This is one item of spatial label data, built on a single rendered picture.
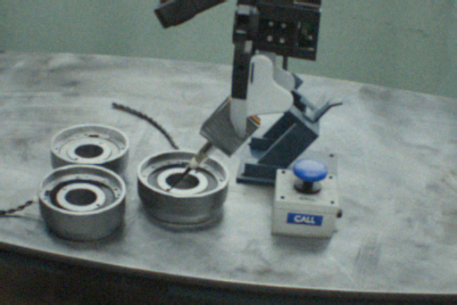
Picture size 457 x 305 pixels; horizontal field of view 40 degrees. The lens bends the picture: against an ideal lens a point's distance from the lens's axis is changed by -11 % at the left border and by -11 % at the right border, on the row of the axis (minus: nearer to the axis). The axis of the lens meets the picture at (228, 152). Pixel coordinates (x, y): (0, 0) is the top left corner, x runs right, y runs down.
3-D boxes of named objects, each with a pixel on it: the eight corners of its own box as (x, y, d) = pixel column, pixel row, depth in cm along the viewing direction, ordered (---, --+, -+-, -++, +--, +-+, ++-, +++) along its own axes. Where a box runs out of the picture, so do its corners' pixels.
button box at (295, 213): (270, 234, 76) (276, 197, 74) (272, 201, 82) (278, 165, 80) (340, 241, 76) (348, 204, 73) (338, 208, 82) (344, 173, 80)
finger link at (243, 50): (245, 104, 65) (253, 15, 61) (228, 103, 65) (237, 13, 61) (249, 90, 69) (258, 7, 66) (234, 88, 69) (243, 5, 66)
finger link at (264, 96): (286, 153, 67) (297, 62, 64) (225, 145, 68) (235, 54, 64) (287, 142, 70) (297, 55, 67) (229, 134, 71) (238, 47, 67)
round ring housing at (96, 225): (130, 198, 80) (130, 168, 78) (120, 250, 71) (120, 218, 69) (49, 190, 80) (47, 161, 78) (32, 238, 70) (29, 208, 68)
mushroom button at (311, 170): (286, 210, 76) (293, 170, 74) (287, 191, 80) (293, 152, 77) (321, 213, 76) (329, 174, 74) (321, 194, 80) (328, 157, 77)
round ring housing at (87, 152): (59, 149, 89) (58, 122, 87) (132, 154, 90) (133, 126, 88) (44, 189, 80) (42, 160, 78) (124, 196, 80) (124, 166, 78)
